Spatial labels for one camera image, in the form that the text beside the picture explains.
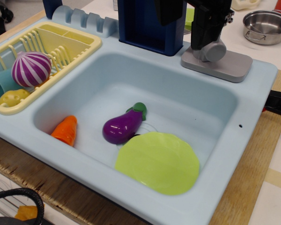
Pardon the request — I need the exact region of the dark blue box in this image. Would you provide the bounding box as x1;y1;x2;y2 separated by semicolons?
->
118;0;185;56

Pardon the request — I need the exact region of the purple striped toy onion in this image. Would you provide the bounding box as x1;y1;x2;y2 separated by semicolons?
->
11;51;52;87

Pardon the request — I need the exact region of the lime green plate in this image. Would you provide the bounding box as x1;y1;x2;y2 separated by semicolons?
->
115;132;200;195

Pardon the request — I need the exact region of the yellow toy potato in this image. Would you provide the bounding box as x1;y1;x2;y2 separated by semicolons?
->
0;89;30;107

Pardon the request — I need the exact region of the grey toy faucet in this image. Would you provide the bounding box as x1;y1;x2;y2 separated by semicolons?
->
181;39;253;83

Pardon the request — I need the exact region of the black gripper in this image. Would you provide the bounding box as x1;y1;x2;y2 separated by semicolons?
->
154;0;234;50

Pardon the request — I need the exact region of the teal plastic cup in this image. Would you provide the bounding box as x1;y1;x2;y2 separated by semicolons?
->
0;69;22;97

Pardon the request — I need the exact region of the light blue toy sink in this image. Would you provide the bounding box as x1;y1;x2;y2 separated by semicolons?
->
0;5;278;225

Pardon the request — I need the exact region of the orange tape piece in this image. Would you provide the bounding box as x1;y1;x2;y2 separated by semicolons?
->
14;205;44;221

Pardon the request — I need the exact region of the black clamp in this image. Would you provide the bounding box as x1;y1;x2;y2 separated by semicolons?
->
262;90;281;115

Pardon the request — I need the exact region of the black braided cable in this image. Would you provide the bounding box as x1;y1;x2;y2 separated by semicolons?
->
0;187;45;225

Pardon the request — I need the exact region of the yellow dish rack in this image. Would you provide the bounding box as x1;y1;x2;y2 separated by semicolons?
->
0;22;102;115

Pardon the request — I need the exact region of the purple toy eggplant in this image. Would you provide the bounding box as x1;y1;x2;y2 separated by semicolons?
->
102;102;147;145

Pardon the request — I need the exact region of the orange toy carrot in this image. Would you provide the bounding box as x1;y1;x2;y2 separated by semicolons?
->
51;115;77;147

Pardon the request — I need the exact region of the cream plastic toy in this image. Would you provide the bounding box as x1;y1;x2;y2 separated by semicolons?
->
231;0;261;10

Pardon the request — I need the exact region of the stainless steel pot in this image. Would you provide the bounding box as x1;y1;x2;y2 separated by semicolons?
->
243;10;281;45

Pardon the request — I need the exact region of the green cutting board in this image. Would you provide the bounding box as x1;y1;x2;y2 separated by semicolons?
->
185;8;194;26

